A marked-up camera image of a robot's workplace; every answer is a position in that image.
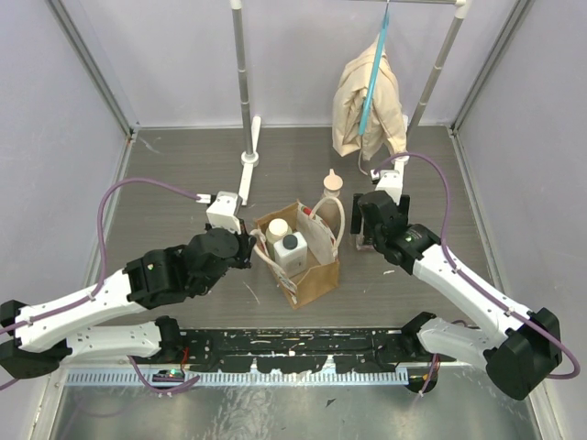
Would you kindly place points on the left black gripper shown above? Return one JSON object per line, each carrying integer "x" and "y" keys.
{"x": 248, "y": 247}

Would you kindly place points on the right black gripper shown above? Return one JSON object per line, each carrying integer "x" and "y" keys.
{"x": 357, "y": 219}

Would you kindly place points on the green bottle cream cap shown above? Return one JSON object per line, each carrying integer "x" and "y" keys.
{"x": 276, "y": 230}

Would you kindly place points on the white bottle black cap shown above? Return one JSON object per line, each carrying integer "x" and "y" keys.
{"x": 290, "y": 253}

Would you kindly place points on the beige pump bottle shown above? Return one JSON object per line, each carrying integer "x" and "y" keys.
{"x": 329, "y": 211}

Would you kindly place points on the clear bottle black cap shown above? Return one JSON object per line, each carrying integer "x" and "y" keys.
{"x": 364, "y": 239}

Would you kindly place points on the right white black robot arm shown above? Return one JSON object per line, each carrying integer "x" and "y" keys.
{"x": 508, "y": 341}

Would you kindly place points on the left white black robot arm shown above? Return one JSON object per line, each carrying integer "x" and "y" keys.
{"x": 74, "y": 326}

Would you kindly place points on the beige jacket on hanger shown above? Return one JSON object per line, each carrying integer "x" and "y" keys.
{"x": 386, "y": 126}

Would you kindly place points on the white silver clothes rack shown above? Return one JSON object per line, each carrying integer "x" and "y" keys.
{"x": 251, "y": 124}

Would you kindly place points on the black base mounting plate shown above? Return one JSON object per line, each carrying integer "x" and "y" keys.
{"x": 289, "y": 351}

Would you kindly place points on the blue clothes hanger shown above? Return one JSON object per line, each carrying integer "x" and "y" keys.
{"x": 372, "y": 73}

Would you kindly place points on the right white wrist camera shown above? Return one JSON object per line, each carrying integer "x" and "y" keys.
{"x": 390, "y": 182}

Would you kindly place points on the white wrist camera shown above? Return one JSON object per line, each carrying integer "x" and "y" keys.
{"x": 390, "y": 182}
{"x": 223, "y": 212}

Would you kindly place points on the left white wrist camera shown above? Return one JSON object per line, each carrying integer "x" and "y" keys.
{"x": 223, "y": 212}

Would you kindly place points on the slotted cable duct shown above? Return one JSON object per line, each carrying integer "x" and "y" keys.
{"x": 126, "y": 377}

